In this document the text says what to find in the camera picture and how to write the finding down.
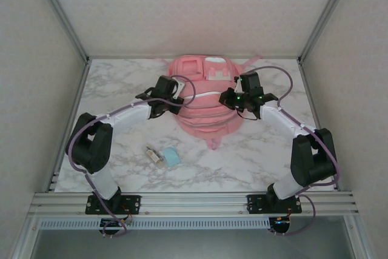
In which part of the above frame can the pink student backpack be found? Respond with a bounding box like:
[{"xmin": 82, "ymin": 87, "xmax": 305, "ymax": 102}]
[{"xmin": 151, "ymin": 54, "xmax": 263, "ymax": 150}]

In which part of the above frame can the white slotted cable duct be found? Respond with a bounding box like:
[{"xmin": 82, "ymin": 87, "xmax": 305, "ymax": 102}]
[{"xmin": 39, "ymin": 218, "xmax": 270, "ymax": 230}]

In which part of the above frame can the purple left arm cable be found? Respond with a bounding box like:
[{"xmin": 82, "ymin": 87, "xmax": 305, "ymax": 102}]
[{"xmin": 66, "ymin": 74, "xmax": 197, "ymax": 238}]

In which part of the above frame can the aluminium lower frame bar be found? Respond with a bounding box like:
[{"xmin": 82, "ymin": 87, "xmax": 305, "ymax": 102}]
[
  {"xmin": 345, "ymin": 213, "xmax": 376, "ymax": 259},
  {"xmin": 12, "ymin": 213, "xmax": 42, "ymax": 259}
]

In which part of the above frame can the aluminium side rail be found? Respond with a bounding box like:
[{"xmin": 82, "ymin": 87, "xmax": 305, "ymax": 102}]
[
  {"xmin": 45, "ymin": 58, "xmax": 92, "ymax": 193},
  {"xmin": 298, "ymin": 58, "xmax": 339, "ymax": 192}
]

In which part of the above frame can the clear small plastic box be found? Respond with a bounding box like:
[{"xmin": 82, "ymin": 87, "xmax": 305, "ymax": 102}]
[{"xmin": 142, "ymin": 143, "xmax": 167, "ymax": 169}]

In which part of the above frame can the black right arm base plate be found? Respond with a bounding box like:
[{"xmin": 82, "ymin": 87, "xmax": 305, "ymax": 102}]
[{"xmin": 247, "ymin": 193, "xmax": 303, "ymax": 215}]

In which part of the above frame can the aluminium mounting rail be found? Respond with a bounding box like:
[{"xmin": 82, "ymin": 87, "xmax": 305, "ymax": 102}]
[{"xmin": 28, "ymin": 191, "xmax": 360, "ymax": 215}]

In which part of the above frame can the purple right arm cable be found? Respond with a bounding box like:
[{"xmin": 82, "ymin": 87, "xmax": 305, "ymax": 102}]
[{"xmin": 241, "ymin": 66, "xmax": 340, "ymax": 237}]

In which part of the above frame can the light blue eraser pad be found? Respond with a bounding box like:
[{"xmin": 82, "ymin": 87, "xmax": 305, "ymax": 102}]
[{"xmin": 162, "ymin": 147, "xmax": 182, "ymax": 167}]

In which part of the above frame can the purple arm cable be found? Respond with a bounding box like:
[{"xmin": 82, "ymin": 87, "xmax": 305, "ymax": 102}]
[
  {"xmin": 66, "ymin": 74, "xmax": 197, "ymax": 238},
  {"xmin": 241, "ymin": 66, "xmax": 340, "ymax": 237}
]

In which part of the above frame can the aluminium frame post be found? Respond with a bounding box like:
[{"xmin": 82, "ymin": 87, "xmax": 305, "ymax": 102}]
[
  {"xmin": 30, "ymin": 0, "xmax": 92, "ymax": 63},
  {"xmin": 298, "ymin": 0, "xmax": 358, "ymax": 64}
]

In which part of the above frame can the black controller board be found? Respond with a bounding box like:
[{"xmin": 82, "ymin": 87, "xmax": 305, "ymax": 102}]
[
  {"xmin": 99, "ymin": 218, "xmax": 130, "ymax": 236},
  {"xmin": 268, "ymin": 216, "xmax": 292, "ymax": 235}
]

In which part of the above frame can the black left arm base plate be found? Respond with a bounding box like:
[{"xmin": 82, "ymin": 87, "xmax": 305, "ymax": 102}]
[{"xmin": 85, "ymin": 194, "xmax": 142, "ymax": 215}]

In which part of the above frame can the grey metal panel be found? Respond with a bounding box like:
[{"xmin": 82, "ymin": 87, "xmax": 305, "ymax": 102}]
[{"xmin": 30, "ymin": 230, "xmax": 357, "ymax": 259}]

